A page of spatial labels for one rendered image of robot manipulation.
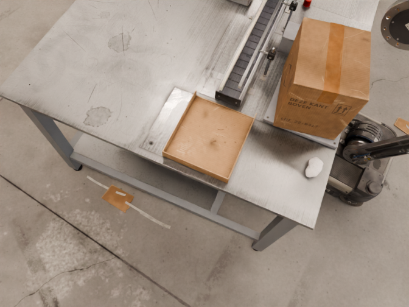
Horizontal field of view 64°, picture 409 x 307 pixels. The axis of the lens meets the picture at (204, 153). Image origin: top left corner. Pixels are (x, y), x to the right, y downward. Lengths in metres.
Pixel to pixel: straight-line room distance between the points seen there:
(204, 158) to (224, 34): 0.62
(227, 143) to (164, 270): 0.95
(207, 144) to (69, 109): 0.56
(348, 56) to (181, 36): 0.72
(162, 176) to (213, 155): 0.67
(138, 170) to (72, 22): 0.81
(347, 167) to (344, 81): 0.98
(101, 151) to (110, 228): 0.45
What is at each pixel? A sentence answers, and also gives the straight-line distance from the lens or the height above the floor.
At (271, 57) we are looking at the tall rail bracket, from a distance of 1.36.
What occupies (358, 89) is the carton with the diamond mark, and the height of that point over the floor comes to 1.12.
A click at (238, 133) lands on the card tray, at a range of 1.29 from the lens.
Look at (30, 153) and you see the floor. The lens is 2.37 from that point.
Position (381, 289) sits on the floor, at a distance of 2.24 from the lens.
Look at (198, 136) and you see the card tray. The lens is 1.26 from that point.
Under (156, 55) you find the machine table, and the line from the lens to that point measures 1.50.
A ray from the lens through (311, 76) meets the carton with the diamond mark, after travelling 1.13.
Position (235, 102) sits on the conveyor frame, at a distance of 1.33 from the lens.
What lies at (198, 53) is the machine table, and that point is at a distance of 1.51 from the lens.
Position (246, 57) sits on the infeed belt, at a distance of 1.45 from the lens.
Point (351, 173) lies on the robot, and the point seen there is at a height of 0.24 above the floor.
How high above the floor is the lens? 1.95
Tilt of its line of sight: 65 degrees down
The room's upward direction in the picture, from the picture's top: 7 degrees clockwise
